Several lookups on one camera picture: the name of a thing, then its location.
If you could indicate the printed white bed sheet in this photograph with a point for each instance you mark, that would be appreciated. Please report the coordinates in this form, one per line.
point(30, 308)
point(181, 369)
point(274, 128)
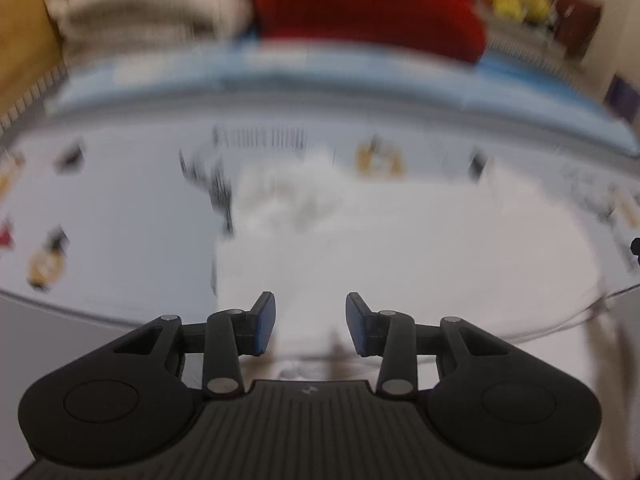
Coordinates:
point(130, 240)

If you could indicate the brown wooden bed frame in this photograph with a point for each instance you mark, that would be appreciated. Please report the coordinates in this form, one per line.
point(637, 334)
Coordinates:
point(22, 30)

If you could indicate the dark red box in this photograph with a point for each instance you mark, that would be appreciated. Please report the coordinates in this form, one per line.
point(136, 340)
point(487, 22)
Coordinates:
point(577, 25)

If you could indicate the red cushion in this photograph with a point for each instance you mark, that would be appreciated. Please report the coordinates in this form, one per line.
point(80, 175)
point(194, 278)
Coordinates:
point(365, 5)

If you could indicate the white garment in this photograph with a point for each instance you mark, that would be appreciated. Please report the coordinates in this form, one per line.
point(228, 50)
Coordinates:
point(425, 250)

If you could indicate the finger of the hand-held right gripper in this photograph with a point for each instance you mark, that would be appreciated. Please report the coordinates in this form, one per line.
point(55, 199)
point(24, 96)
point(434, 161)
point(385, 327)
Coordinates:
point(636, 249)

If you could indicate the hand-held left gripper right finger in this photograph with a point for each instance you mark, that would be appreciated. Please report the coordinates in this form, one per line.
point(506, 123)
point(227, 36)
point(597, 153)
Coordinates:
point(356, 322)

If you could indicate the beige knitted blanket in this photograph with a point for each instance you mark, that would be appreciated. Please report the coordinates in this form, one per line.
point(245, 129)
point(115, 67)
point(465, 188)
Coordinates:
point(150, 5)

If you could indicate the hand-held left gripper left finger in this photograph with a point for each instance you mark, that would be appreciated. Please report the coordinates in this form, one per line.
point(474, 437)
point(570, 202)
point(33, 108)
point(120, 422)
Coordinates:
point(265, 322)

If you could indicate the light blue blanket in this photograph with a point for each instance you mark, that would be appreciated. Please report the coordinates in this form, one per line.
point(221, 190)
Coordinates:
point(300, 77)

